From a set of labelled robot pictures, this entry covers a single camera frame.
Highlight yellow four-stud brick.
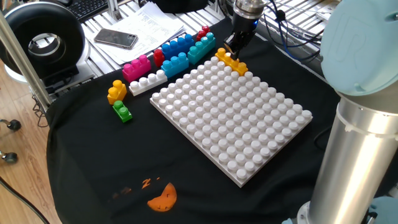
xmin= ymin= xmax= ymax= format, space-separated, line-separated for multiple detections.
xmin=215 ymin=47 xmax=249 ymax=77

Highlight black smartphone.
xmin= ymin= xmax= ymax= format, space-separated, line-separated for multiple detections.
xmin=93 ymin=28 xmax=139 ymax=50

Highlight red single-stud brick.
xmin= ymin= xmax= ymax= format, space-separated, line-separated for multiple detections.
xmin=152 ymin=48 xmax=165 ymax=68

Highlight printed white paper sheets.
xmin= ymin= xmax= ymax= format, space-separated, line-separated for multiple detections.
xmin=83 ymin=1 xmax=187 ymax=65

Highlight black caster wheel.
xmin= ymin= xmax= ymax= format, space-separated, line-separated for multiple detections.
xmin=0 ymin=151 xmax=19 ymax=164
xmin=0 ymin=119 xmax=22 ymax=131

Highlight red two-stud brick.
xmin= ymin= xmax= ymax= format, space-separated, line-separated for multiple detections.
xmin=195 ymin=25 xmax=211 ymax=42

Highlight yellow two-stud brick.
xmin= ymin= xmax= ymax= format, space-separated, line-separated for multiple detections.
xmin=107 ymin=79 xmax=128 ymax=106

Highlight black keyboard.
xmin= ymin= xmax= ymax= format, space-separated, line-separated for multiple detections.
xmin=66 ymin=0 xmax=110 ymax=22

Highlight blue four-stud brick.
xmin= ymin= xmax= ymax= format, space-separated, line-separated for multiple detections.
xmin=160 ymin=33 xmax=195 ymax=60

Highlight light blue three-stud brick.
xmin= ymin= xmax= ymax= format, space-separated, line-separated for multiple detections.
xmin=160 ymin=52 xmax=190 ymax=79

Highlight white studded baseplate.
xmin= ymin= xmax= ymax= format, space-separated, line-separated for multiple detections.
xmin=149 ymin=55 xmax=313 ymax=189

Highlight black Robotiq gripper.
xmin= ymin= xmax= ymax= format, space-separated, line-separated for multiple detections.
xmin=223 ymin=11 xmax=259 ymax=60

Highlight green two-stud brick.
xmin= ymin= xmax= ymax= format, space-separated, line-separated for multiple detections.
xmin=112 ymin=100 xmax=133 ymax=123

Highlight aluminium frame post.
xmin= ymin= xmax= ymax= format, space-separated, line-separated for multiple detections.
xmin=0 ymin=12 xmax=52 ymax=113

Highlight black round ring device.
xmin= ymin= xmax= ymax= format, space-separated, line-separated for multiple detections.
xmin=0 ymin=1 xmax=91 ymax=85

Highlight teal four-stud brick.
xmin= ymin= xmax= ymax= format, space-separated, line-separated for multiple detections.
xmin=187 ymin=32 xmax=216 ymax=65

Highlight blue cable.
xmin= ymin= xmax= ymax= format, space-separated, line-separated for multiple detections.
xmin=264 ymin=0 xmax=322 ymax=62

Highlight black cloth with orange print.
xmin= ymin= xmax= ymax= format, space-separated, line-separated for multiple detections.
xmin=45 ymin=17 xmax=398 ymax=224

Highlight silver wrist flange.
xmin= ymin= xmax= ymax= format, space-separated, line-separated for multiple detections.
xmin=232 ymin=0 xmax=266 ymax=20

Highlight white four-stud brick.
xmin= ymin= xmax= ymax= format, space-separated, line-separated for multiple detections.
xmin=128 ymin=69 xmax=169 ymax=96

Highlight pink three-stud brick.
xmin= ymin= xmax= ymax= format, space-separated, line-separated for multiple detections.
xmin=121 ymin=54 xmax=152 ymax=83

